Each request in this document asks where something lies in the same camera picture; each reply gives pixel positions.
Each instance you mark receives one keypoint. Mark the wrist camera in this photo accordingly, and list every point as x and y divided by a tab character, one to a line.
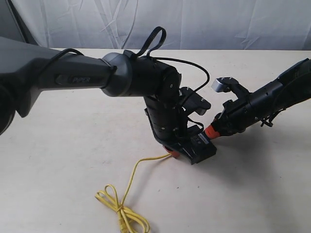
193	102
229	84

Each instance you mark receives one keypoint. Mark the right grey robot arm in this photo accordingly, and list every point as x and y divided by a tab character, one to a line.
291	87

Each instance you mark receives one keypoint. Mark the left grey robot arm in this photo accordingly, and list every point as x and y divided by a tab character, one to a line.
27	70

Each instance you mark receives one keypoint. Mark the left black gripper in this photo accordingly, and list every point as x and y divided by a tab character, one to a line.
168	121

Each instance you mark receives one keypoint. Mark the white backdrop curtain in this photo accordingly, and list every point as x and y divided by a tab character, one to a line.
190	24

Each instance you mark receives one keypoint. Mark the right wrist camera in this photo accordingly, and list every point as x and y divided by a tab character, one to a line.
229	84

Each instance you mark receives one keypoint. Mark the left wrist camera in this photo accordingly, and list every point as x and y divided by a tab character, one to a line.
193	102

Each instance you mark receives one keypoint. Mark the small black box device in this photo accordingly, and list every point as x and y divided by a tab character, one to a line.
197	146

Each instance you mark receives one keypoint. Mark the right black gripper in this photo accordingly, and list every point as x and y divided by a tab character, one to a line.
240	114

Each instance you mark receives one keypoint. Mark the dark backdrop stand pole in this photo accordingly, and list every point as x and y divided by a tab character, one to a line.
23	29

